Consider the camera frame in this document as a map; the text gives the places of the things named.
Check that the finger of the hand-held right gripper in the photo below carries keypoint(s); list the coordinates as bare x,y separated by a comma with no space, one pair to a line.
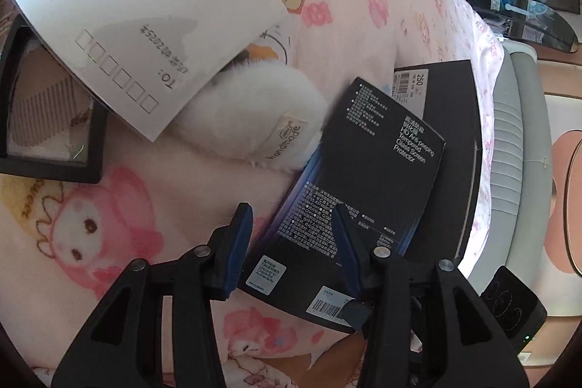
357,313

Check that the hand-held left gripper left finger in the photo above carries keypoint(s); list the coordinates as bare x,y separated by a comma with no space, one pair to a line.
238,242

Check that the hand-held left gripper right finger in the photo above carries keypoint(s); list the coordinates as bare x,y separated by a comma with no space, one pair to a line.
345,251

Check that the black screen protector package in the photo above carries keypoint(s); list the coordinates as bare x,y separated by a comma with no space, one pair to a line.
363,170

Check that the black cardboard box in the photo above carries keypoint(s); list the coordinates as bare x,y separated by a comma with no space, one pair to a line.
450,106

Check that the white and red printed envelope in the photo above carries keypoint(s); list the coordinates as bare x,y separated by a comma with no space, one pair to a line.
159,6

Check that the pink and white panel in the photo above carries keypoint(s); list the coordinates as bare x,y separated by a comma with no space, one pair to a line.
564,188

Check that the pink printed blanket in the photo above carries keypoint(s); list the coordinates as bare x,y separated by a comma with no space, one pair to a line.
113,279

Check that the white plush toy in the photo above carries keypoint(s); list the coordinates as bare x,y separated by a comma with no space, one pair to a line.
254,110

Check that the grey ribbed cushion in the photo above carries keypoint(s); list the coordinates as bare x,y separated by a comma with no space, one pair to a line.
514,133

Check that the wooden comb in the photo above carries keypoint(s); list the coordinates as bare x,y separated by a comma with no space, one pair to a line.
41,115

